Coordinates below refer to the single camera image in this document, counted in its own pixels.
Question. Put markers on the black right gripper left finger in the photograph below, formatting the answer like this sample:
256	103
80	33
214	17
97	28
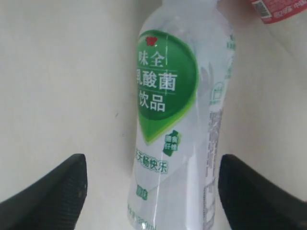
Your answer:
54	202

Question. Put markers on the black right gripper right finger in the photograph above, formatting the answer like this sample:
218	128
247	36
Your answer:
251	202

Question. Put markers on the green white label yogurt bottle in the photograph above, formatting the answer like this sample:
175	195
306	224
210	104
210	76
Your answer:
185	53

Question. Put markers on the clear bottle red label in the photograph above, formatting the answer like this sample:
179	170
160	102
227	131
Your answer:
272	11

